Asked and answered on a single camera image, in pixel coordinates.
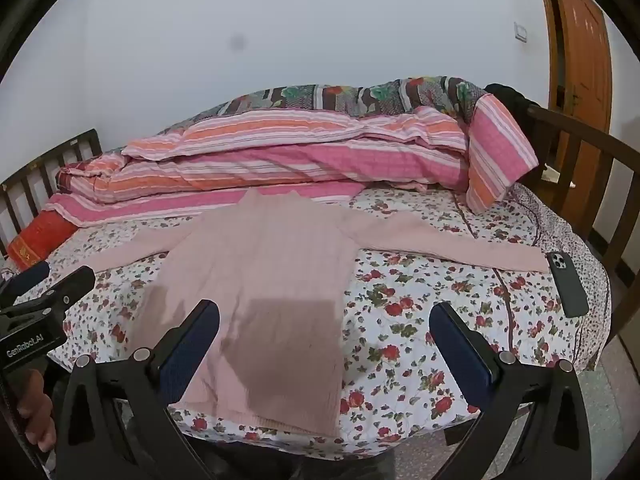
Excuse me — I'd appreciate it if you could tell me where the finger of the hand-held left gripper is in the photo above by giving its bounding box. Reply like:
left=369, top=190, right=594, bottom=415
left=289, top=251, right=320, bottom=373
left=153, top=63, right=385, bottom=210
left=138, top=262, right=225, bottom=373
left=0, top=261, right=51, bottom=301
left=0, top=266, right=96, bottom=331

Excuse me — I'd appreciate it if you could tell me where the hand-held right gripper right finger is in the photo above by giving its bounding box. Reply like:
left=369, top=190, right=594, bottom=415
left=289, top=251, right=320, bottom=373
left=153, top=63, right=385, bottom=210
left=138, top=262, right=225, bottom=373
left=429, top=302, right=593, bottom=480

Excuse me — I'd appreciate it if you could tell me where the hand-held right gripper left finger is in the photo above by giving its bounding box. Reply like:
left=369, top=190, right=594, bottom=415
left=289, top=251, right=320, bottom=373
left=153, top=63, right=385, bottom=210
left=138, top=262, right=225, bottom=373
left=55, top=300, right=221, bottom=480

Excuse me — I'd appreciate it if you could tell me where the pink knit sweater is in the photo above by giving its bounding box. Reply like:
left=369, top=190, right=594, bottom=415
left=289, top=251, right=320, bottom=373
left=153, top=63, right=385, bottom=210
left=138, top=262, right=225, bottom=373
left=90, top=190, right=551, bottom=436

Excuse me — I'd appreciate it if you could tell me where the person's left hand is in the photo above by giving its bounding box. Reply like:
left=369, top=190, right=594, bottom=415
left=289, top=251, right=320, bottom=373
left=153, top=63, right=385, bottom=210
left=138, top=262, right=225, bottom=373
left=19, top=369, right=57, bottom=455

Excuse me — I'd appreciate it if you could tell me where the red pillow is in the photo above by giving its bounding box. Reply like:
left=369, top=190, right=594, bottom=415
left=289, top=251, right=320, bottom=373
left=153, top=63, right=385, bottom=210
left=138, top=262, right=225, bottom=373
left=6, top=207, right=81, bottom=271

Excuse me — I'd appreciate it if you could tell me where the red rose floral bed sheet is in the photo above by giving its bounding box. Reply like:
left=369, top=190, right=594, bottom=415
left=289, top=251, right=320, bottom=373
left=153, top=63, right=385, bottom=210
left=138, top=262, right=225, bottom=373
left=0, top=180, right=613, bottom=461

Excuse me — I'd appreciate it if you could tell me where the dark grey smartphone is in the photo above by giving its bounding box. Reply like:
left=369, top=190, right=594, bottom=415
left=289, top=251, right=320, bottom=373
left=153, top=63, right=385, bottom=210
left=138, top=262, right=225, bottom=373
left=546, top=251, right=590, bottom=318

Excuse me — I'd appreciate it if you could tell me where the dark wooden headboard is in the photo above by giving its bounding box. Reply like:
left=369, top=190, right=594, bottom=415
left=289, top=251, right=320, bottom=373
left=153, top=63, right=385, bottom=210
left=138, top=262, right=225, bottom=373
left=0, top=129, right=103, bottom=261

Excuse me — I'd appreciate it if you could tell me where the pink orange striped quilt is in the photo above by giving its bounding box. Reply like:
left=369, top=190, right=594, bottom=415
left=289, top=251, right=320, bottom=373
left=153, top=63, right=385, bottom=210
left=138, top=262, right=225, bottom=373
left=42, top=94, right=540, bottom=228

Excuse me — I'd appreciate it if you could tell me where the dark wooden footboard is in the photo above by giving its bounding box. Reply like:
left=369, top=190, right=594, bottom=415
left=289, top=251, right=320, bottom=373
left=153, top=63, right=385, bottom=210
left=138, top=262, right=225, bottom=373
left=515, top=102, right=640, bottom=321

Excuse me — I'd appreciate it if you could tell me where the black garment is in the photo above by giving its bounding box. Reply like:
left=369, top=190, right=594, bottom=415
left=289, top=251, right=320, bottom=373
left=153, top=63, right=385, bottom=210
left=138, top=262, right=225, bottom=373
left=484, top=83, right=543, bottom=126

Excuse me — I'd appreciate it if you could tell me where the dark floral patterned quilt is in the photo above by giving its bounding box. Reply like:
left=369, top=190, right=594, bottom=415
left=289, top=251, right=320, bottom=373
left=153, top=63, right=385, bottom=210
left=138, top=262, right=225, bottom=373
left=122, top=75, right=491, bottom=146

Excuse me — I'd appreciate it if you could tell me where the brown wooden door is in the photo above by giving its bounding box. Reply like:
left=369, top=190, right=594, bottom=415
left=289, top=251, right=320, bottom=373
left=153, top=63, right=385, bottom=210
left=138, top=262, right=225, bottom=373
left=532, top=0, right=613, bottom=191

